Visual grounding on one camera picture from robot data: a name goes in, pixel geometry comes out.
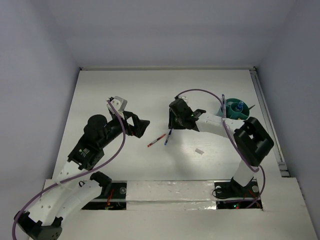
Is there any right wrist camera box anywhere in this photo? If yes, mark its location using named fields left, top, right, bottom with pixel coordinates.
left=178, top=95, right=189, bottom=104

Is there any blue grip clear pen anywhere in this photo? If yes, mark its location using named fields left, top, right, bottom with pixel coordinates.
left=221, top=94, right=226, bottom=114

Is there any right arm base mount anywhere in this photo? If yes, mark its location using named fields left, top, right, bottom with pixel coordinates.
left=211, top=180, right=263, bottom=210

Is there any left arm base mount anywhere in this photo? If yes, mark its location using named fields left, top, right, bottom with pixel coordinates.
left=82, top=181, right=127, bottom=211

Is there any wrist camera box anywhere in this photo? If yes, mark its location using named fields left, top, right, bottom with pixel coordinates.
left=178, top=95, right=189, bottom=104
left=106, top=96, right=128, bottom=119

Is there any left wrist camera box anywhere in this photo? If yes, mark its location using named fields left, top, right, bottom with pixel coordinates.
left=106, top=96, right=128, bottom=119

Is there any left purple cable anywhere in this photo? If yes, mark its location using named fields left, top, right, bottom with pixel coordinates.
left=12, top=99, right=126, bottom=240

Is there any red pen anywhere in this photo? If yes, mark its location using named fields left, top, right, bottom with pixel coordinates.
left=147, top=133, right=167, bottom=148

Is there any teal round organizer container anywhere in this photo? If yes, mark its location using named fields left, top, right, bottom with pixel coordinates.
left=222, top=98, right=250, bottom=120

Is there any correction fluid bottle blue cap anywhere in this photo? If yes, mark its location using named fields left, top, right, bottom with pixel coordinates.
left=234, top=101, right=244, bottom=112

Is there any blue pen with clip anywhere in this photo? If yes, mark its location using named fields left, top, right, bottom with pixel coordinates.
left=164, top=128, right=173, bottom=146

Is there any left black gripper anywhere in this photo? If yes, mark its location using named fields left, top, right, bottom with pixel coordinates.
left=99, top=110, right=150, bottom=148

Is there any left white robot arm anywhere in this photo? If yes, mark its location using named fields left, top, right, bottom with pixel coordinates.
left=14, top=111, right=150, bottom=240

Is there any small white cap piece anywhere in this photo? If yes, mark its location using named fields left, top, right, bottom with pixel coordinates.
left=195, top=148, right=204, bottom=155

